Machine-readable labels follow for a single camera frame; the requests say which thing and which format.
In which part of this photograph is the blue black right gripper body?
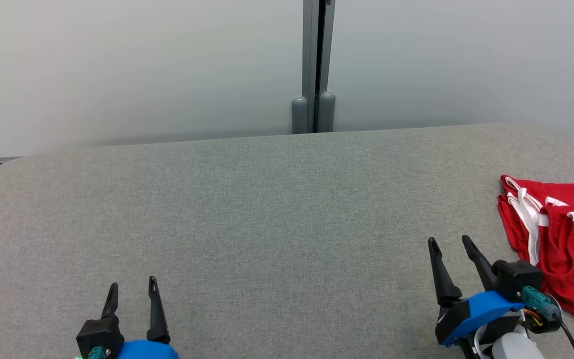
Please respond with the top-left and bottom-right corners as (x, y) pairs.
(434, 291), (564, 359)

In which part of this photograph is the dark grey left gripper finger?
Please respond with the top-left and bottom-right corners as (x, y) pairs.
(101, 282), (120, 321)
(146, 275), (171, 346)

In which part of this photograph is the black right cable teal plug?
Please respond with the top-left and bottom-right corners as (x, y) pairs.
(521, 286), (574, 359)

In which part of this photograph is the grey rounded partition foot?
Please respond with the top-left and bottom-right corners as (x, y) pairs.
(317, 91), (337, 133)
(291, 96), (309, 135)

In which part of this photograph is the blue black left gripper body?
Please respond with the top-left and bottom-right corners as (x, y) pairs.
(117, 340), (181, 359)

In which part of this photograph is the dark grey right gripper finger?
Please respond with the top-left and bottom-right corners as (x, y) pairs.
(427, 237), (463, 307)
(461, 235), (498, 292)

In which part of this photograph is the grey fabric upholstered surface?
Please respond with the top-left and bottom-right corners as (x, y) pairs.
(0, 123), (574, 359)

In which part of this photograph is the grey partition frame post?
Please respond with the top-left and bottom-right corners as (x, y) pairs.
(302, 0), (336, 133)

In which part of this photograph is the red white basketball jersey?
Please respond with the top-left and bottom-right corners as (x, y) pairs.
(497, 174), (574, 267)

